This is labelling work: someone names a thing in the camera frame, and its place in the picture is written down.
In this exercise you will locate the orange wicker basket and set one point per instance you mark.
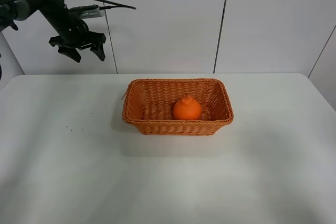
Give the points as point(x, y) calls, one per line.
point(148, 105)

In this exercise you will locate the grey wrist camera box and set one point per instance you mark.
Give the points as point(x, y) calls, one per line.
point(86, 12)

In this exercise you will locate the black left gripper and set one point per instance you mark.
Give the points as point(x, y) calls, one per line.
point(73, 33)

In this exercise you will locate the orange with knobbed top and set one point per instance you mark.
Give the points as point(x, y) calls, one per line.
point(187, 108)

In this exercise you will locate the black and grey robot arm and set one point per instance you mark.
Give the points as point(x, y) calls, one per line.
point(20, 10)

